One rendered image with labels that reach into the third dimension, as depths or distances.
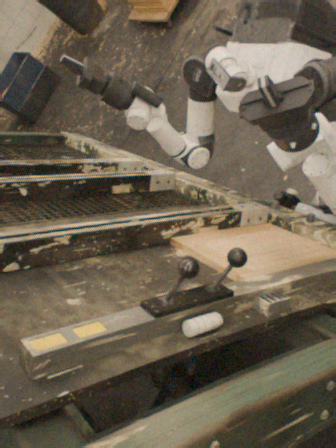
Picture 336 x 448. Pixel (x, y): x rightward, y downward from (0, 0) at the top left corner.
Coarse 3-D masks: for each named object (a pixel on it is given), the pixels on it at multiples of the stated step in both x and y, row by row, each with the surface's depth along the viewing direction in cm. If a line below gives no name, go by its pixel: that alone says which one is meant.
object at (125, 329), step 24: (312, 264) 117; (240, 288) 99; (264, 288) 101; (288, 288) 106; (312, 288) 112; (120, 312) 84; (144, 312) 85; (192, 312) 89; (72, 336) 75; (96, 336) 76; (120, 336) 79; (144, 336) 83; (24, 360) 72; (48, 360) 72; (72, 360) 74
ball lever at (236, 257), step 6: (228, 252) 88; (234, 252) 87; (240, 252) 87; (228, 258) 88; (234, 258) 87; (240, 258) 86; (246, 258) 87; (228, 264) 90; (234, 264) 87; (240, 264) 87; (228, 270) 90; (222, 276) 91; (216, 282) 93; (210, 288) 93; (216, 288) 94
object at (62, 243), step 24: (144, 216) 129; (168, 216) 133; (192, 216) 134; (216, 216) 140; (240, 216) 146; (264, 216) 153; (0, 240) 102; (24, 240) 104; (48, 240) 107; (72, 240) 111; (96, 240) 115; (120, 240) 120; (144, 240) 125; (168, 240) 130; (0, 264) 102; (24, 264) 105
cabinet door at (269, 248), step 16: (256, 224) 152; (176, 240) 129; (192, 240) 130; (208, 240) 132; (224, 240) 134; (240, 240) 136; (256, 240) 137; (272, 240) 139; (288, 240) 141; (304, 240) 142; (208, 256) 120; (224, 256) 121; (256, 256) 125; (272, 256) 126; (288, 256) 128; (304, 256) 129; (320, 256) 130; (240, 272) 112; (256, 272) 114
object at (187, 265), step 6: (186, 258) 80; (192, 258) 80; (180, 264) 80; (186, 264) 79; (192, 264) 79; (198, 264) 80; (180, 270) 80; (186, 270) 79; (192, 270) 79; (198, 270) 80; (180, 276) 82; (186, 276) 80; (192, 276) 80; (180, 282) 83; (174, 288) 84; (168, 294) 85; (162, 300) 86; (168, 300) 86; (162, 306) 86
